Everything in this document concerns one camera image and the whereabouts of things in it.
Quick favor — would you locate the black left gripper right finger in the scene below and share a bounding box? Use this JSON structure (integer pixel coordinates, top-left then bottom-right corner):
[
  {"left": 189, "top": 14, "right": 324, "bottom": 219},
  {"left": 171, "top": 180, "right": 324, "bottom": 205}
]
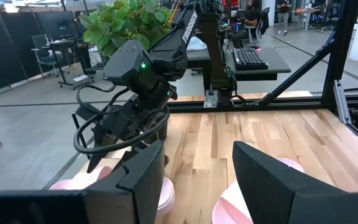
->
[{"left": 232, "top": 140, "right": 358, "bottom": 224}]

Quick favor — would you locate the black rolling desk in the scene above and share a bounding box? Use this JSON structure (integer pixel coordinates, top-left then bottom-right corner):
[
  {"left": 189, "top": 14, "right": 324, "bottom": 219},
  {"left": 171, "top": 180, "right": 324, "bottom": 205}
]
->
[{"left": 45, "top": 39, "right": 95, "bottom": 91}]

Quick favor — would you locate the person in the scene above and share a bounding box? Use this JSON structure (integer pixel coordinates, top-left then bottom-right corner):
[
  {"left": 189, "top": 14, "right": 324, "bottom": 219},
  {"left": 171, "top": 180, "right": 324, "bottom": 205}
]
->
[
  {"left": 231, "top": 0, "right": 262, "bottom": 47},
  {"left": 277, "top": 0, "right": 293, "bottom": 35}
]

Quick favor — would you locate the grey keyboard desk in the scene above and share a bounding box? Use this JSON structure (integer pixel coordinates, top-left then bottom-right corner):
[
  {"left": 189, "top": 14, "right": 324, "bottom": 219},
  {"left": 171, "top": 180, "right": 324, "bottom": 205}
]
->
[{"left": 186, "top": 46, "right": 291, "bottom": 82}]

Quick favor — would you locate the black aluminium rig frame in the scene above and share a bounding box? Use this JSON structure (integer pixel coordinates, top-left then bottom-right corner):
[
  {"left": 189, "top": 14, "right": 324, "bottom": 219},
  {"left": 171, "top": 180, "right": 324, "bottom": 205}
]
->
[{"left": 166, "top": 0, "right": 358, "bottom": 147}]

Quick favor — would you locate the backlit black keyboard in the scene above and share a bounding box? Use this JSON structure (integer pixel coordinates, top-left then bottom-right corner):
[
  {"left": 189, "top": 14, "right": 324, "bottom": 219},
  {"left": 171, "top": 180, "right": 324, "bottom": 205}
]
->
[{"left": 232, "top": 47, "right": 269, "bottom": 71}]

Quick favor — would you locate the pink slide sandal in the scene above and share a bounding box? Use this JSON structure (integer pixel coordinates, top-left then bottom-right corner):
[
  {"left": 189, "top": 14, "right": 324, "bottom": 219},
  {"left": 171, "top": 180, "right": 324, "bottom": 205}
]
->
[
  {"left": 48, "top": 166, "right": 176, "bottom": 224},
  {"left": 211, "top": 157, "right": 305, "bottom": 224}
]

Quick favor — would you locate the green plant in black pot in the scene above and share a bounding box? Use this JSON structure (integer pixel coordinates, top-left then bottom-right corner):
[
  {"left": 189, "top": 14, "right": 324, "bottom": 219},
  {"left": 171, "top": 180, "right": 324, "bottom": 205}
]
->
[{"left": 78, "top": 0, "right": 173, "bottom": 59}]

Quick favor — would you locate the black partition wall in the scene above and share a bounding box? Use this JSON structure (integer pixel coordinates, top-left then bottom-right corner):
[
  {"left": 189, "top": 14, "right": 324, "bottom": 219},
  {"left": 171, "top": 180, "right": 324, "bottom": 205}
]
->
[{"left": 0, "top": 11, "right": 77, "bottom": 94}]

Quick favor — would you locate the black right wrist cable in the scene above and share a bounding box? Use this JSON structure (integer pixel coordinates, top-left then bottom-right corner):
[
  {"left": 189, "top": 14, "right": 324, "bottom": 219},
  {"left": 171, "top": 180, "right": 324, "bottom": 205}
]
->
[{"left": 73, "top": 83, "right": 171, "bottom": 156}]

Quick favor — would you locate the silver aluminium rail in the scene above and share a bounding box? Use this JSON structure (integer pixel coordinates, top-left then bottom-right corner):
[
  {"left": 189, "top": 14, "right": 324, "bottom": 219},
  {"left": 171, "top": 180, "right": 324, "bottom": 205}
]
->
[{"left": 333, "top": 79, "right": 353, "bottom": 126}]

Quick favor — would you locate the black office chair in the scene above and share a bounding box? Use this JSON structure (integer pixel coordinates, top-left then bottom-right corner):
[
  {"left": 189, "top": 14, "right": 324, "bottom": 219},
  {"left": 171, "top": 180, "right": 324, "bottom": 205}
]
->
[{"left": 244, "top": 7, "right": 272, "bottom": 44}]

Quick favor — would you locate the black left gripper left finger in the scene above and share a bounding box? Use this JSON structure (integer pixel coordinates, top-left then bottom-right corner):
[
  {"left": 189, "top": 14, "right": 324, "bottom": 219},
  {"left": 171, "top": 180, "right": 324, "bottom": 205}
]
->
[{"left": 0, "top": 139, "right": 167, "bottom": 224}]

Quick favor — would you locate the silver arm base bracket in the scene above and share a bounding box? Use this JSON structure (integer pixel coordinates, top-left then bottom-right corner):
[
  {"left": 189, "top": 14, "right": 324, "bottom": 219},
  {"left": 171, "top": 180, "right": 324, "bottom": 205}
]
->
[{"left": 203, "top": 89, "right": 221, "bottom": 108}]

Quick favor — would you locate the grey office chair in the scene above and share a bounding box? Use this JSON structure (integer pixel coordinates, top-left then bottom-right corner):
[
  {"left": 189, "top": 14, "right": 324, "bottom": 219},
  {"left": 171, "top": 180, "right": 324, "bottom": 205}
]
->
[{"left": 30, "top": 34, "right": 64, "bottom": 78}]

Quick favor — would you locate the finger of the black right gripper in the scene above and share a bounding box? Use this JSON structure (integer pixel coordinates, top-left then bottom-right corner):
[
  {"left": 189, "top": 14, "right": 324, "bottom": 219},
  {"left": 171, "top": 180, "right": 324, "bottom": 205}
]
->
[
  {"left": 121, "top": 142, "right": 150, "bottom": 170},
  {"left": 86, "top": 132, "right": 111, "bottom": 174}
]

